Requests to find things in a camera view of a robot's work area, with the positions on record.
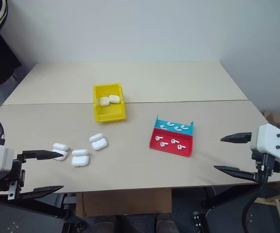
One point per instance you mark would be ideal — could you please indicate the dark rounded shape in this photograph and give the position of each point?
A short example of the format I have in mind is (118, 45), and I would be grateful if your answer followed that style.
(166, 223)
(107, 224)

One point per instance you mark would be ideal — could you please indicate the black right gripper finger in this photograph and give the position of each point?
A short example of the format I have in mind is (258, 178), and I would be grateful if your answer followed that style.
(237, 171)
(239, 138)

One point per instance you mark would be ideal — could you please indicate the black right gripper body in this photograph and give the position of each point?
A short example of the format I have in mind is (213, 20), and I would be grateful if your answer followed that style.
(267, 165)

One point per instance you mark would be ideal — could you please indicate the white wireless earbud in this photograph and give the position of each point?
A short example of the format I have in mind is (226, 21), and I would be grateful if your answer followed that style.
(162, 126)
(184, 127)
(170, 123)
(177, 128)
(158, 138)
(174, 141)
(163, 144)
(180, 146)

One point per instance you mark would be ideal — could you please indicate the black table leg frame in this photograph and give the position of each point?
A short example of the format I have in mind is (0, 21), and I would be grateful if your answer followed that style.
(225, 195)

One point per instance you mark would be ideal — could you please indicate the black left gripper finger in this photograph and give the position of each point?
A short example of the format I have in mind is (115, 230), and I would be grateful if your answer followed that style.
(40, 191)
(47, 154)

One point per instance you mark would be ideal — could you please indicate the yellow plastic bin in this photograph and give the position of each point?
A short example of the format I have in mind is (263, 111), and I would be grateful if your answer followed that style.
(109, 114)

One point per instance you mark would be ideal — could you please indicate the light wooden frame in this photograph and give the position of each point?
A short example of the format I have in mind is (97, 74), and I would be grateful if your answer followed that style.
(279, 204)

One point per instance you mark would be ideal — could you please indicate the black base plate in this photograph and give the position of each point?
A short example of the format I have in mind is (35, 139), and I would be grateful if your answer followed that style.
(16, 216)

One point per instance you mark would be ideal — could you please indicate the blue plastic tray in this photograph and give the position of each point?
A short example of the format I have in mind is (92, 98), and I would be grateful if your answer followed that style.
(187, 132)

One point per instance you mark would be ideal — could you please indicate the open brown cardboard box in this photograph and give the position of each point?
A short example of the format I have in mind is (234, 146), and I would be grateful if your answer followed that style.
(279, 122)

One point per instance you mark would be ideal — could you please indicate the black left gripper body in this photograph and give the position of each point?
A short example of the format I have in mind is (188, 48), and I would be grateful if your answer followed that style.
(17, 174)

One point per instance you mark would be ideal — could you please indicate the red plastic tray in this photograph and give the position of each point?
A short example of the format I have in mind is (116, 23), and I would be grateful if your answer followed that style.
(169, 150)

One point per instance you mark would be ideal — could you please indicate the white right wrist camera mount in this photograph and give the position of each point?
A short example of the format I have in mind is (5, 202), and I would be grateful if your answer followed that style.
(271, 139)

